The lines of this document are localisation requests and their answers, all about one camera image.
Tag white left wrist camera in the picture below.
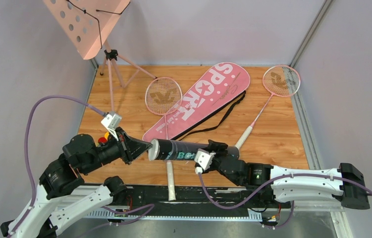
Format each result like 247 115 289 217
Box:
101 111 122 141

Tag colourful toy blocks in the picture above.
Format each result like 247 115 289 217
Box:
98 132 109 144

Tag translucent tube lid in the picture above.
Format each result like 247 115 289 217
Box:
148 139 162 161

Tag pink racket cover bag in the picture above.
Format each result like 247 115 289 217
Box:
142 62 251 142

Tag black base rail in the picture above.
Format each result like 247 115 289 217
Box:
111 185 291 218

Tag pink badminton racket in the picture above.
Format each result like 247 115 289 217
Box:
234 64 301 149
145 76 183 202

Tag black shuttlecock tube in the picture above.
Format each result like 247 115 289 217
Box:
158 139 240 161

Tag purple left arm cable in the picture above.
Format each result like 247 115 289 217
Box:
6 95 155 238

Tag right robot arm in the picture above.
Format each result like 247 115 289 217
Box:
195 140 372 210

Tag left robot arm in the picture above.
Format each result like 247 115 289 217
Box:
0 127 152 238

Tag pink music stand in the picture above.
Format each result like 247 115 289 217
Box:
43 0 157 110

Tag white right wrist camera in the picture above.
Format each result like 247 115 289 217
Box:
194 149 216 174

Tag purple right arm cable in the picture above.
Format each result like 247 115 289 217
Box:
197 167 372 229

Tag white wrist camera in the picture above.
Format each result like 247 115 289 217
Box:
101 111 122 141
194 149 216 174

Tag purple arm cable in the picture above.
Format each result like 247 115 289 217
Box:
6 95 155 238
197 167 372 229

